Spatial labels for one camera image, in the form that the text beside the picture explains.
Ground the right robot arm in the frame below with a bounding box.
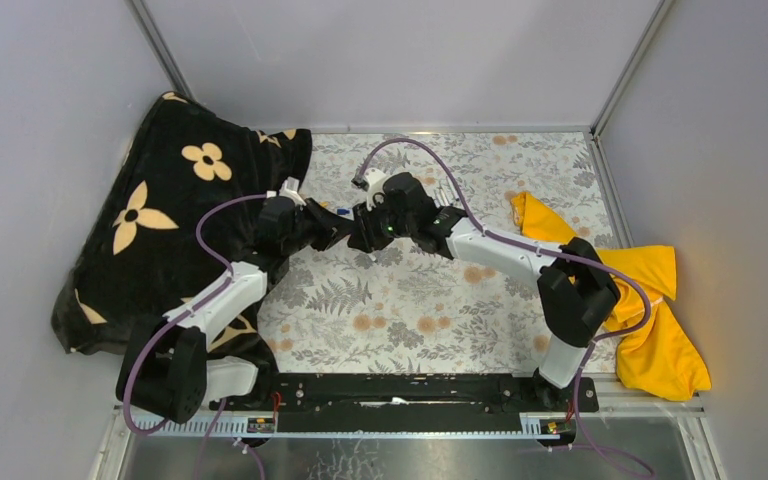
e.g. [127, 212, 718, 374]
[348, 169, 620, 412]

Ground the black floral blanket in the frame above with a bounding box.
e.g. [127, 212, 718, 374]
[51, 91, 313, 355]

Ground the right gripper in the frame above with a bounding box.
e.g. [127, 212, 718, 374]
[347, 195, 416, 255]

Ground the blue capped marker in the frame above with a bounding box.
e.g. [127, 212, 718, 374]
[347, 229, 376, 255]

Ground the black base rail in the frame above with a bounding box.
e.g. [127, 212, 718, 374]
[226, 373, 599, 435]

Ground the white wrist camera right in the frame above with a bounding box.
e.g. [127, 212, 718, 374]
[351, 168, 390, 211]

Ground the yellow cloth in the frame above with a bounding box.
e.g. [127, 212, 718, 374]
[510, 191, 713, 402]

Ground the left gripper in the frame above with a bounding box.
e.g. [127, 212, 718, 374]
[282, 199, 354, 258]

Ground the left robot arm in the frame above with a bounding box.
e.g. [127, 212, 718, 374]
[116, 194, 353, 424]

